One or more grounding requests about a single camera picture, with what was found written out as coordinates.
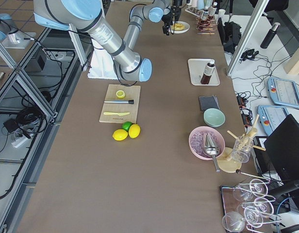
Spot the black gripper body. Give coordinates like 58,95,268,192
171,0,183,17
162,12,172,27

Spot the braided ring donut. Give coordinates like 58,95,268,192
170,23,185,31

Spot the white round plate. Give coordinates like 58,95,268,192
169,21,190,34

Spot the cream rectangular tray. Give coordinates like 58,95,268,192
188,58,220,86

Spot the wine glass rack tray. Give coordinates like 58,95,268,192
220,178,282,233

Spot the dark juice bottle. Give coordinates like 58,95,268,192
200,59,215,84

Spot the half lemon slice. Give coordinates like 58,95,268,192
116,90,126,99

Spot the steel muddler rod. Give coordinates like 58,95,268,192
104,100,134,104

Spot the grey folded cloth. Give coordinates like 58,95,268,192
199,96,220,111

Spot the yellow plastic knife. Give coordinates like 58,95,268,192
103,112,130,116

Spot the black thermos bottle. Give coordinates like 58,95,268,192
260,22,281,49

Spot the mint green bowl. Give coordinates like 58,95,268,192
203,108,225,128

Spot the green lime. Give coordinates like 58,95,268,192
122,121,133,132

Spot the yellow lemon far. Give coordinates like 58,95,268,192
128,124,141,138

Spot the yellow lemon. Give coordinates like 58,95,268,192
113,129,128,141
128,124,141,138

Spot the pink bowl with ice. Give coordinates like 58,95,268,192
189,126,225,160

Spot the yellow lemon near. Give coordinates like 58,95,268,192
113,129,128,141

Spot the steel ice scoop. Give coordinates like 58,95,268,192
203,133,220,172

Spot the far blue teach pendant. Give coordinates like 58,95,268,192
267,77,299,109

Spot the blue teach pendant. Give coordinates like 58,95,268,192
267,77,299,109
257,105,289,136

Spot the near blue teach pendant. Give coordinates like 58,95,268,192
257,105,289,136

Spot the clear glass jar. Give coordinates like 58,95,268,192
231,135,253,163

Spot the wooden mug tree stand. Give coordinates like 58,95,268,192
217,114,266,173

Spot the black monitor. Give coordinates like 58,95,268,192
265,114,299,180

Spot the copper wire bottle rack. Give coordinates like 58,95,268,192
196,17,217,35

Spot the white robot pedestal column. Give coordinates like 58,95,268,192
88,39,117,80

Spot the aluminium frame post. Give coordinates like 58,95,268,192
226,0,269,77

